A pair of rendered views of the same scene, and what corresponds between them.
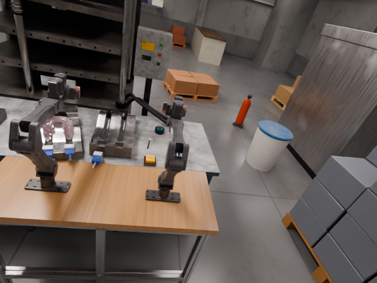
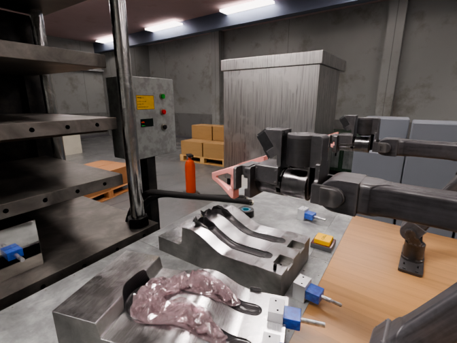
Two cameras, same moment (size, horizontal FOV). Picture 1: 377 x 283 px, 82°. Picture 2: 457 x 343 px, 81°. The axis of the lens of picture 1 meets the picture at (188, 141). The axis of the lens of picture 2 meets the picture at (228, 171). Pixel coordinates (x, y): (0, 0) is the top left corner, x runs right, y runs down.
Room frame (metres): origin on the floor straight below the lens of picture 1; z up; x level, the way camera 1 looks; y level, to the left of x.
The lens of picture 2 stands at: (0.65, 1.11, 1.36)
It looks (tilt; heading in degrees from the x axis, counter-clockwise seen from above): 15 degrees down; 320
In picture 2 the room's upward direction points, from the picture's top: straight up
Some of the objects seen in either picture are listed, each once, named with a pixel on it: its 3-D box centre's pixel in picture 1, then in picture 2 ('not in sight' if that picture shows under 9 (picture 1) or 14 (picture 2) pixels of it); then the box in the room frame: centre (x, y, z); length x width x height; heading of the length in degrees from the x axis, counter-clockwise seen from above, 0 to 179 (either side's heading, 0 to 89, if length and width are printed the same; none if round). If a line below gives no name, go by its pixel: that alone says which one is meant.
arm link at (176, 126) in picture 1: (175, 142); (428, 158); (0.89, 0.06, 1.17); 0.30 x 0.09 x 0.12; 14
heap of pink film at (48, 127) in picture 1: (58, 124); (183, 296); (1.15, 0.85, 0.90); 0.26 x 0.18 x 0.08; 34
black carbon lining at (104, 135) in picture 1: (114, 123); (233, 228); (1.31, 0.54, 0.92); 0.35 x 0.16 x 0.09; 17
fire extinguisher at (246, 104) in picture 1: (244, 110); (190, 175); (3.87, -0.84, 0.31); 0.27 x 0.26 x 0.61; 121
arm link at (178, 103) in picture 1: (176, 114); (374, 134); (1.05, 0.10, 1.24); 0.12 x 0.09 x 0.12; 14
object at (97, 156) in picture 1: (95, 161); (317, 295); (0.98, 0.51, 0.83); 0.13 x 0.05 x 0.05; 13
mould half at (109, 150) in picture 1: (115, 128); (231, 238); (1.33, 0.54, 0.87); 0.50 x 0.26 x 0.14; 17
